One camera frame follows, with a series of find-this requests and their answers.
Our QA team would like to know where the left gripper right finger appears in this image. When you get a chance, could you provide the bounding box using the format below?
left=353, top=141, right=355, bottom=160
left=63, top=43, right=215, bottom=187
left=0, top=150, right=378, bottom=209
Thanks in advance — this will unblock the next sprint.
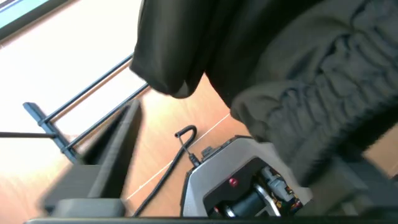
left=341, top=157, right=398, bottom=217

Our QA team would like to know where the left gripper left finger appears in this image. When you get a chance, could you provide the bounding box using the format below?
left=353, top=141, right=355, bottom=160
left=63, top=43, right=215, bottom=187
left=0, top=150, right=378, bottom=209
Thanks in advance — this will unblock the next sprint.
left=41, top=99, right=142, bottom=217

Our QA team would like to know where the black garment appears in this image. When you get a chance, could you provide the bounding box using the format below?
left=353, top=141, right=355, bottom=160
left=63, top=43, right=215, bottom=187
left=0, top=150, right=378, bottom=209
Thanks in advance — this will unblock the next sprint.
left=129, top=0, right=398, bottom=188

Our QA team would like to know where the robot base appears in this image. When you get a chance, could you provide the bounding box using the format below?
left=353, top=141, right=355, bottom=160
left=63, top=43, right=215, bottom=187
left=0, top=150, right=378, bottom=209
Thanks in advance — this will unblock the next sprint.
left=180, top=134, right=313, bottom=218

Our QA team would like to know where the black clothes rack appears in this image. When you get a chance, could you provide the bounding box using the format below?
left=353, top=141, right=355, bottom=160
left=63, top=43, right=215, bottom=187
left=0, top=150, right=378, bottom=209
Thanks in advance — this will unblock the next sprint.
left=0, top=52, right=150, bottom=165

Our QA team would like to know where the window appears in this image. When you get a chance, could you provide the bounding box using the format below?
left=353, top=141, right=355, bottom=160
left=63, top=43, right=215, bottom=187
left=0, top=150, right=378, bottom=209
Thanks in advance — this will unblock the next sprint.
left=0, top=0, right=74, bottom=42

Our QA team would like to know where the black cable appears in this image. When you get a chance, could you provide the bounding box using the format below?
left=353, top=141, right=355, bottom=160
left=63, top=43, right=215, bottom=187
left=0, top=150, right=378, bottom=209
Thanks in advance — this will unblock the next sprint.
left=131, top=124, right=201, bottom=218

